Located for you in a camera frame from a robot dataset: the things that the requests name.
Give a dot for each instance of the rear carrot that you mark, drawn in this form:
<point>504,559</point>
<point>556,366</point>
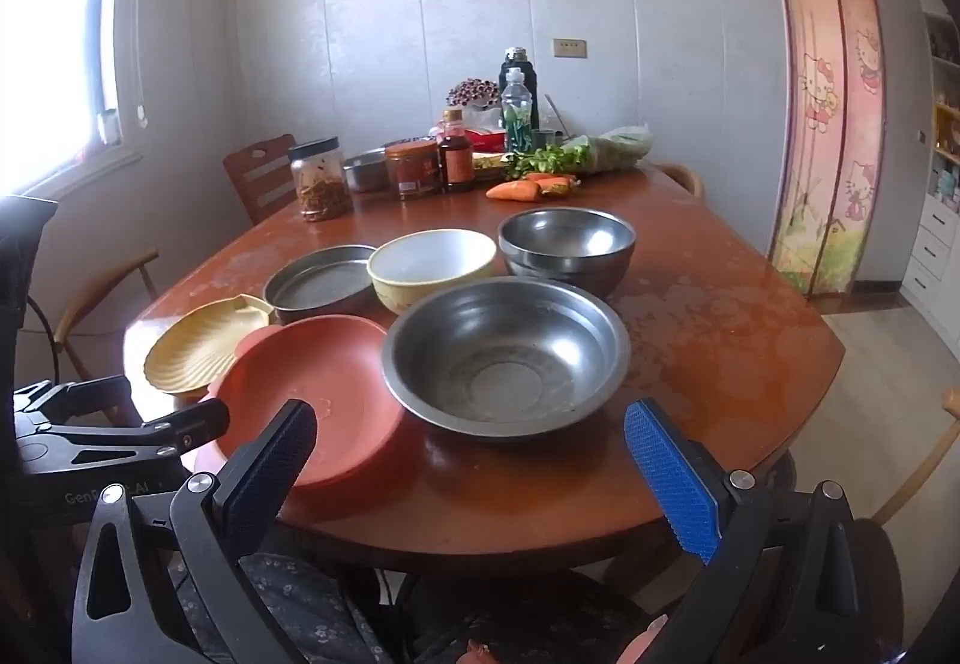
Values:
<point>552,185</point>

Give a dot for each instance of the dotted bouquet decoration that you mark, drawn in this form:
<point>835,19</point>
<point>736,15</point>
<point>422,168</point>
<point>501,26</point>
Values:
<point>474,93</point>

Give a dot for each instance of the red plastic bear plate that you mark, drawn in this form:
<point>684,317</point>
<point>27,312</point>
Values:
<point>331,362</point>

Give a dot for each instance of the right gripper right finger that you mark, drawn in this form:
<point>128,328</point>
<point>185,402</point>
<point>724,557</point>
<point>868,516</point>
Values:
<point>778,582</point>

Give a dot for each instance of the white drawer cabinet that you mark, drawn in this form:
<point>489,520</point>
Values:
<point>931,281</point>

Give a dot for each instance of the window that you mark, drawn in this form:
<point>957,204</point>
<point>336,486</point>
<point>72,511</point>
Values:
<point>60,102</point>

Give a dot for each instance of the hello kitty door curtain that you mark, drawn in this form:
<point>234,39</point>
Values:
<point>834,142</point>

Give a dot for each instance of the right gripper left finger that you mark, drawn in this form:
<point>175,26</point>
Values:
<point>126,608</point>

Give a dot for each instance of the black thermos bottle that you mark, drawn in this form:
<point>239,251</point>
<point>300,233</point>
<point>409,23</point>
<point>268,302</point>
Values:
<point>516,57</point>

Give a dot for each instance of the large steel basin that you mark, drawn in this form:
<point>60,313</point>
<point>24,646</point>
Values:
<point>506,358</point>

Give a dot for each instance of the wall socket plate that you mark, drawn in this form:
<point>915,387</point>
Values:
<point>569,48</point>

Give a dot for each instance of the clear jar black lid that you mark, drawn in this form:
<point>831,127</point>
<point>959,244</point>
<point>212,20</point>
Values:
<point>320,182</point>

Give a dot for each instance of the bag of green vegetables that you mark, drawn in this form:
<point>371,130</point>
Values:
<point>614,151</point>

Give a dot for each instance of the curved back wooden chair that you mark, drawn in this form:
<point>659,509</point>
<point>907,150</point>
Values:
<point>93,294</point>

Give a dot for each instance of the carrot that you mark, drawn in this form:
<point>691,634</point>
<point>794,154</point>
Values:
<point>552,185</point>
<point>517,191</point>

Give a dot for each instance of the red slatted wooden chair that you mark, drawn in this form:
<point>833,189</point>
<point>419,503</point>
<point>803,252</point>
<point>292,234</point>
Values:
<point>261,175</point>

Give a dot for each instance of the far wooden chair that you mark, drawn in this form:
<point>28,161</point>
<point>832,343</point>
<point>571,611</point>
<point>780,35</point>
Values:
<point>686,178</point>

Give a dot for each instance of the dark sauce bottle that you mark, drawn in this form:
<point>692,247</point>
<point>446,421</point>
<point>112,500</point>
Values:
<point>455,152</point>

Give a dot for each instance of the yellow white ceramic bowl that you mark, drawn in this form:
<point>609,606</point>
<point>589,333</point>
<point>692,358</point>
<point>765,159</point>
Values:
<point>414,266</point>

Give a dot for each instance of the front carrot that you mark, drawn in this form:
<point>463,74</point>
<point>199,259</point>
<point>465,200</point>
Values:
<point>517,191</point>

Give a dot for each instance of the small steel bowl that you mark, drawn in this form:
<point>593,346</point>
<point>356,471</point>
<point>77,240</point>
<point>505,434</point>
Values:
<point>577,247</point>

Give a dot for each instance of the steel pan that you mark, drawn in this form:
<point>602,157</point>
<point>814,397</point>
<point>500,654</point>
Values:
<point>331,280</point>

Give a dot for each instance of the red snack package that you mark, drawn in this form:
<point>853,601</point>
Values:
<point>488,142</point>

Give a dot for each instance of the steel bowl at back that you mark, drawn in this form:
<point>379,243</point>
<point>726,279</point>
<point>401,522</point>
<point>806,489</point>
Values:
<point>367,172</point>

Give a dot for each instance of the red lidded sauce jar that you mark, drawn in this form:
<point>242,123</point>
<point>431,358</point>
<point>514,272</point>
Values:
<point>413,168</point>

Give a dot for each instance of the clear plastic bottle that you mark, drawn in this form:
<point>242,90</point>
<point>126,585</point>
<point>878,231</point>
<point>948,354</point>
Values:
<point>516,109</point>

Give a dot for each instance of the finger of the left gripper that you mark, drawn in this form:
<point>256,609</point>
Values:
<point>60,402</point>
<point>54,446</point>

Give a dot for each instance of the yellow shell shaped plate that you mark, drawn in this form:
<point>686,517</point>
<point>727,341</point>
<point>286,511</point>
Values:
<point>200,347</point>

